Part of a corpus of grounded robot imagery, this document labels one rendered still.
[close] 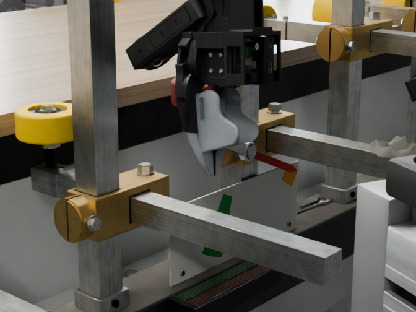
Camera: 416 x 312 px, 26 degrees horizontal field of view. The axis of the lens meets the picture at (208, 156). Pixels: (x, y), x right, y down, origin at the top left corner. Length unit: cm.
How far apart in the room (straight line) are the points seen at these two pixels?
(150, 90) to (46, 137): 26
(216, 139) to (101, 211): 16
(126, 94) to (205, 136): 35
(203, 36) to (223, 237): 20
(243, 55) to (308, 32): 56
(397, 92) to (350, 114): 58
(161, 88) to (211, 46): 41
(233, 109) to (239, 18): 11
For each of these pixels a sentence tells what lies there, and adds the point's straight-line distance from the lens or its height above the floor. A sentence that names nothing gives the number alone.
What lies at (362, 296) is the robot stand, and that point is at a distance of 57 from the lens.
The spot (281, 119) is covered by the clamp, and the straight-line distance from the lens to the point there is 120.
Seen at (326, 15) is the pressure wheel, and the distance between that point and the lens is 168.
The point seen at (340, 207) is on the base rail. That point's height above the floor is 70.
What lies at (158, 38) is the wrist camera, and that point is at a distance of 95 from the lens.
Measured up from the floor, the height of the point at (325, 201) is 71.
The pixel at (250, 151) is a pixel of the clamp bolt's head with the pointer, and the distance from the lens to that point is 113.
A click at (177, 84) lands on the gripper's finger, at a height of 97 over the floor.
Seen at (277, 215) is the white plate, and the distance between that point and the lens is 124.
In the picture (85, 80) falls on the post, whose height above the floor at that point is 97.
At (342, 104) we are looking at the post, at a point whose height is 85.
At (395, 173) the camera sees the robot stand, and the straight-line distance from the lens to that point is 44.
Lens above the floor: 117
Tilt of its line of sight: 17 degrees down
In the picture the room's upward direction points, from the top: straight up
